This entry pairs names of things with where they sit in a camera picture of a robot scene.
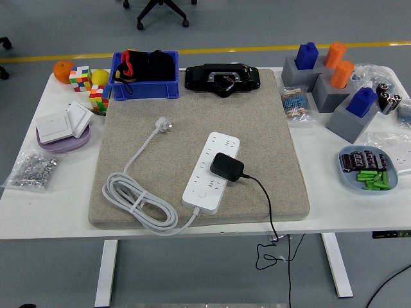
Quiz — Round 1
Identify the colourful puzzle cube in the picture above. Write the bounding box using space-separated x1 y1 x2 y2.
69 65 93 92
89 84 112 112

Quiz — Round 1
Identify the grey block with round hole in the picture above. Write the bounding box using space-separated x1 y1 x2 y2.
316 56 333 74
311 73 354 113

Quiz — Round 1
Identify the black red fabric bundle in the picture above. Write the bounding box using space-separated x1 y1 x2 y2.
112 48 177 96

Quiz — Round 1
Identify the thin black hanging cable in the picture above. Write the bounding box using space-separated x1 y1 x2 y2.
286 236 292 308

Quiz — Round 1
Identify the clear bag of blue parts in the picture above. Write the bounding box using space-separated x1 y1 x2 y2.
396 98 411 129
351 63 396 90

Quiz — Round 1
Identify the clear bag of resistors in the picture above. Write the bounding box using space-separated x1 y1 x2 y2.
280 85 315 123

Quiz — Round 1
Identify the orange fruit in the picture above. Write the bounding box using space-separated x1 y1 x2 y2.
53 60 76 84

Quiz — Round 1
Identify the white power strip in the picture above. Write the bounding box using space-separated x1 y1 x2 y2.
182 131 241 216

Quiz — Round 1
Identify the yellow lemon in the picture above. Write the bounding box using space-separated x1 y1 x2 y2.
91 69 110 86

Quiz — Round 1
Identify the purple round tray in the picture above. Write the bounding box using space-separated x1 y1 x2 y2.
35 124 92 153

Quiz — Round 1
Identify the white single rocker switch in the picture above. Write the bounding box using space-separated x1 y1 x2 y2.
35 112 74 145

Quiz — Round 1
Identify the white double rocker switch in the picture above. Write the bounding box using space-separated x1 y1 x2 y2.
66 100 94 139

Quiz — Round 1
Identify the clear plastic bag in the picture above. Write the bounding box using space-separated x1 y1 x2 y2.
365 132 411 176

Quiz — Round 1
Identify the black plug with cord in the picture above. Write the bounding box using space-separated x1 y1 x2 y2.
209 152 308 271

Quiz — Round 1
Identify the orange cylinder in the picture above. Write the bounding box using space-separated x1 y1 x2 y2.
329 60 355 89
323 42 347 69

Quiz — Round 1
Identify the white table leg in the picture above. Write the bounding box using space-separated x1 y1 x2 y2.
94 239 119 307
320 233 354 298

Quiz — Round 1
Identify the blue plastic bin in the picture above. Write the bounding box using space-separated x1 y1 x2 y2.
108 50 180 100

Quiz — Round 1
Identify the black floor cable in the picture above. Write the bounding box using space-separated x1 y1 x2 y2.
365 263 411 308

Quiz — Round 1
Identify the blue square peg block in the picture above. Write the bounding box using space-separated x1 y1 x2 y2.
295 42 320 71
346 87 379 118

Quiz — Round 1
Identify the black desk control panel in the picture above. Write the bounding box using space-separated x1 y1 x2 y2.
372 230 411 239

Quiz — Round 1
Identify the clear bag of metal nuts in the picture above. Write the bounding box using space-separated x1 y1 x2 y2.
1 148 65 193

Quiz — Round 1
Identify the grey block with square hole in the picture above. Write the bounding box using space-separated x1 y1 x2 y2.
281 56 320 87
326 95 380 144

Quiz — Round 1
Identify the black device housing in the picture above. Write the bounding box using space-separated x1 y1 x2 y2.
184 63 261 99

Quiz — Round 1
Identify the light blue plate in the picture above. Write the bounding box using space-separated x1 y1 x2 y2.
338 145 399 196

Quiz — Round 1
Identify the grey-brown mat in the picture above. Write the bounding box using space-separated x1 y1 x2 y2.
88 68 311 230

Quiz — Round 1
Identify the white power cord with plug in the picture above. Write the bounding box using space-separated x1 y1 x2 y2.
101 116 200 237

